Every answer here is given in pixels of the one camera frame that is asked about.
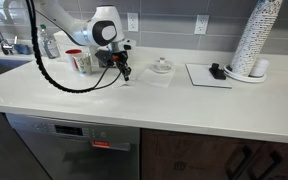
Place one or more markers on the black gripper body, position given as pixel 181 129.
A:
pixel 119 57

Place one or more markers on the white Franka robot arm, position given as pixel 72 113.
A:
pixel 70 23

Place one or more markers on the white napkin under dish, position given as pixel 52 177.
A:
pixel 154 80

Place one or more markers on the small white dish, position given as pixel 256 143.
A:
pixel 161 66

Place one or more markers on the patterned paper cup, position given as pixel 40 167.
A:
pixel 84 65

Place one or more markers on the clear bottle green cap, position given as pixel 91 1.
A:
pixel 52 48

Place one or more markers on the white square tile mat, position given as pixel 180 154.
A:
pixel 200 78

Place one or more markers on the small black block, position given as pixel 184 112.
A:
pixel 217 71

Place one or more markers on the stainless steel dishwasher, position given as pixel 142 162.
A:
pixel 67 150

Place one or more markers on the blue sponge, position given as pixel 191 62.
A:
pixel 22 49

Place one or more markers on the dark wood cabinet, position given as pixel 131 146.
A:
pixel 197 156

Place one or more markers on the chrome kitchen faucet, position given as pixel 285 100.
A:
pixel 5 46

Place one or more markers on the white round cup tray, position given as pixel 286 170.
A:
pixel 244 79

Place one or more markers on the tall patterned cup stack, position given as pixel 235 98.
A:
pixel 254 36

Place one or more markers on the short white lid stack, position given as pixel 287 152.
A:
pixel 259 68

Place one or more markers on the dark sink base cabinet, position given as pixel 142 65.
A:
pixel 4 150

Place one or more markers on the dark wrist camera mount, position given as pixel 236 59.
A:
pixel 103 57

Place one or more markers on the white wall outlet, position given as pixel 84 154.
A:
pixel 132 21
pixel 201 24

